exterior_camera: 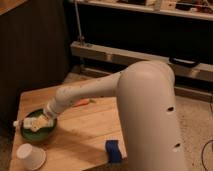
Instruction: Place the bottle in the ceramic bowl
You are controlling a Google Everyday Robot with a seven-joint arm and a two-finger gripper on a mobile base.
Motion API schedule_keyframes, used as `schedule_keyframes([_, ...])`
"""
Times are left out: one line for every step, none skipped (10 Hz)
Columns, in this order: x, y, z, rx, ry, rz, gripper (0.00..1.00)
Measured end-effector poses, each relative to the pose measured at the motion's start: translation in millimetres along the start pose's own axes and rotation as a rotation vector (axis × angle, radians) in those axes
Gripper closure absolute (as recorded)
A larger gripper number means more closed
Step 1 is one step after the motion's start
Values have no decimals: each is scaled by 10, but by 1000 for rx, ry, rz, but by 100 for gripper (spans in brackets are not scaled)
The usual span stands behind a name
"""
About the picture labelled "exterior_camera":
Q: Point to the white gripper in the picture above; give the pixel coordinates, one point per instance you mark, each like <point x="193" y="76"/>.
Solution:
<point x="51" y="110"/>

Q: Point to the small clear plastic bottle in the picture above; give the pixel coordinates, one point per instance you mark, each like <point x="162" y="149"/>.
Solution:
<point x="27" y="123"/>

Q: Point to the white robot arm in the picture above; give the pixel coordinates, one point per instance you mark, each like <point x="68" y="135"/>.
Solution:
<point x="145" y="97"/>

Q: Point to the green ceramic bowl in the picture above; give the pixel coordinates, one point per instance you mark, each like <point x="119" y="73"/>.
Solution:
<point x="40" y="135"/>

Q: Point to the white paper cup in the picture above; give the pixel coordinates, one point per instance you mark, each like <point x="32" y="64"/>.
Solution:
<point x="31" y="156"/>

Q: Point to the wooden folding table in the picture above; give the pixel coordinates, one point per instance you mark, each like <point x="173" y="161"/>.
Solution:
<point x="78" y="141"/>

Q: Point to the orange toy carrot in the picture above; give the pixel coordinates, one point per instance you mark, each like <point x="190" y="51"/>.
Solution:
<point x="83" y="102"/>

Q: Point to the blue tape patch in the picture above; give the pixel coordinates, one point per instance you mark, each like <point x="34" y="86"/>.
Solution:
<point x="113" y="151"/>

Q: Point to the metal shelf rack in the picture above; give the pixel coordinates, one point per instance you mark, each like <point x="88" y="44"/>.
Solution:
<point x="125" y="34"/>

